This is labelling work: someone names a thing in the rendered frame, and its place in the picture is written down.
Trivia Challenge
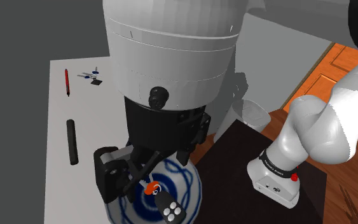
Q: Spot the orange wooden door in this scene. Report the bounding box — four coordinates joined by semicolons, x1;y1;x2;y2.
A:
282;42;358;113

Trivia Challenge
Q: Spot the red pen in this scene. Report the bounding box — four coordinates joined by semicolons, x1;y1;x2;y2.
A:
64;68;71;97

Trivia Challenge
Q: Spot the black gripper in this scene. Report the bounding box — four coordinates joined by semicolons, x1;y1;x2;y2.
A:
93;95;212;204

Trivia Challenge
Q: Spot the white bowl with blue swirls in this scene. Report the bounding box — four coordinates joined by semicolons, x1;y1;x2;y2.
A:
104;151;203;224

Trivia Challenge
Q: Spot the blue-headed key bunch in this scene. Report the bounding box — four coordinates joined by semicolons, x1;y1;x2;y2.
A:
76;66;104;87

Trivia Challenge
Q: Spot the black key fob orange ring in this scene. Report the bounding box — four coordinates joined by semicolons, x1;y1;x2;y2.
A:
143;180;188;224

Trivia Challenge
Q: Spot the dark robot stand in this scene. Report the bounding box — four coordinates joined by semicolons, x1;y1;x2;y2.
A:
193;119;327;224

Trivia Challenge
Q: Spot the black cylinder stick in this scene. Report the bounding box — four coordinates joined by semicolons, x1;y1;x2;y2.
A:
65;118;80;166

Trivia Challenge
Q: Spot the white waste bin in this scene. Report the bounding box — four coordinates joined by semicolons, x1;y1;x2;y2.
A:
212;99;272;144

